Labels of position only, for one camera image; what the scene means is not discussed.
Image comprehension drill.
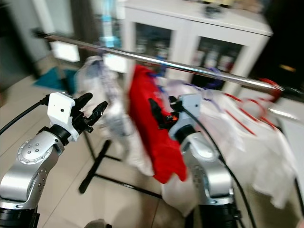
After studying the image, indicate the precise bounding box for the red plastic hanger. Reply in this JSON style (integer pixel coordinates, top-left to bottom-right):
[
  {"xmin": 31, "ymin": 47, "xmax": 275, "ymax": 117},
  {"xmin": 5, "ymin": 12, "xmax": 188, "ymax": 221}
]
[{"xmin": 223, "ymin": 78, "xmax": 285, "ymax": 131}]

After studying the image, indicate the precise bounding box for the teal floor mat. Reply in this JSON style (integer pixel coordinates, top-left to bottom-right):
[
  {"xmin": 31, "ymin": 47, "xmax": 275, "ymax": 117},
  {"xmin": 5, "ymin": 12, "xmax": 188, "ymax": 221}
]
[{"xmin": 34, "ymin": 66, "xmax": 76, "ymax": 93}]

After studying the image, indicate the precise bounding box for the glass door white frame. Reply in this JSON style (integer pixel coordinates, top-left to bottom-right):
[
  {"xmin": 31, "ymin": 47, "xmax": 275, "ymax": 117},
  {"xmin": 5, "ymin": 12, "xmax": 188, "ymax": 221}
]
[{"xmin": 24, "ymin": 0, "xmax": 81, "ymax": 62}]

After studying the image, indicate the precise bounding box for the dark grey cabinet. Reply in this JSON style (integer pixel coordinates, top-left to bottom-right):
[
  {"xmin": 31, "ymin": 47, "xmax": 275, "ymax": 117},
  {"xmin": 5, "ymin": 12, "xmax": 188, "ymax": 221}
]
[{"xmin": 0, "ymin": 0, "xmax": 38, "ymax": 91}]

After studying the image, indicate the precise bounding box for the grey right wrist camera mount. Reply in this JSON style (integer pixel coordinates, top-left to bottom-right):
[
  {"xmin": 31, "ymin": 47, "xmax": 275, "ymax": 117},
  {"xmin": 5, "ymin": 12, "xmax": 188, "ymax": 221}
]
[{"xmin": 169, "ymin": 94, "xmax": 201, "ymax": 141}]

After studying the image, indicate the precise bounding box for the red shirt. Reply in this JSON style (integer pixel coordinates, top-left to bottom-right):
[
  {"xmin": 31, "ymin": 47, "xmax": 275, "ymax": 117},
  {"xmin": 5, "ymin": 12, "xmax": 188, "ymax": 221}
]
[{"xmin": 131, "ymin": 64, "xmax": 188, "ymax": 184}]

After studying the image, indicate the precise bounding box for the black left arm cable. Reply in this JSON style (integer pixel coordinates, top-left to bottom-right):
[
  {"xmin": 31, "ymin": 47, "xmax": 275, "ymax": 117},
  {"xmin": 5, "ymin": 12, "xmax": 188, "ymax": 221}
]
[{"xmin": 0, "ymin": 97, "xmax": 51, "ymax": 136}]

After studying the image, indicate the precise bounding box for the steel clothes rail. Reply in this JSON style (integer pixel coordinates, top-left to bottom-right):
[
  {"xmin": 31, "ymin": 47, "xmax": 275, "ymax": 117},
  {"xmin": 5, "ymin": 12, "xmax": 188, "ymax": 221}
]
[{"xmin": 34, "ymin": 31, "xmax": 286, "ymax": 92}]

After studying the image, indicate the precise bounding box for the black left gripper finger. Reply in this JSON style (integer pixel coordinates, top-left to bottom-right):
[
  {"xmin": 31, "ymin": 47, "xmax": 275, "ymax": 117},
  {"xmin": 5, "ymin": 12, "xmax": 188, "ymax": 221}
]
[
  {"xmin": 76, "ymin": 93, "xmax": 94, "ymax": 111},
  {"xmin": 89, "ymin": 101, "xmax": 109, "ymax": 126}
]

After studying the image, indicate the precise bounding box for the dark curtain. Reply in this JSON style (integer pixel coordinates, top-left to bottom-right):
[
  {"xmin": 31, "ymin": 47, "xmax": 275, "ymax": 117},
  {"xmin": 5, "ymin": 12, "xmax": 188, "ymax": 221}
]
[{"xmin": 71, "ymin": 0, "xmax": 100, "ymax": 81}]

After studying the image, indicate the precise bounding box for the white glass-door cabinet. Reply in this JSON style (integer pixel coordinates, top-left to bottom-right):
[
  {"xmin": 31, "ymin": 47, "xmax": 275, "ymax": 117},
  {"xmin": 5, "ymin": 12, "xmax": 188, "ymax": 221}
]
[{"xmin": 121, "ymin": 0, "xmax": 274, "ymax": 93}]

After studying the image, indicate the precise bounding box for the white hanging garment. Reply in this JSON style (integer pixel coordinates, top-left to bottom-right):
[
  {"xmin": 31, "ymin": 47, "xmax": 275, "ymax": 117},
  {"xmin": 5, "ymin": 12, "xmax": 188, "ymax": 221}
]
[
  {"xmin": 159, "ymin": 78, "xmax": 297, "ymax": 217},
  {"xmin": 76, "ymin": 57, "xmax": 148, "ymax": 176}
]

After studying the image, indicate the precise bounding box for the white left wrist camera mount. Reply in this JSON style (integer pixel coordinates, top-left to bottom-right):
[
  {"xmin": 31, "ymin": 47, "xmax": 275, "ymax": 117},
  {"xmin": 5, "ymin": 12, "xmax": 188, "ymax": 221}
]
[{"xmin": 47, "ymin": 92, "xmax": 79, "ymax": 142}]

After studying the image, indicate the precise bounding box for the white water dispenser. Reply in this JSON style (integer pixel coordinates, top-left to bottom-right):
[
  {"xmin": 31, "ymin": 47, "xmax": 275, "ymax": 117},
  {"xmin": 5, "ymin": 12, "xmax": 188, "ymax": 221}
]
[{"xmin": 100, "ymin": 0, "xmax": 126, "ymax": 48}]

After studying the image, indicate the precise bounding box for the grey robot foot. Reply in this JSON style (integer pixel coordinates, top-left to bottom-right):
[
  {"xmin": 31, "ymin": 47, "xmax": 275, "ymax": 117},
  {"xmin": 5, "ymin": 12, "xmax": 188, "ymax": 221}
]
[{"xmin": 85, "ymin": 219, "xmax": 110, "ymax": 228}]

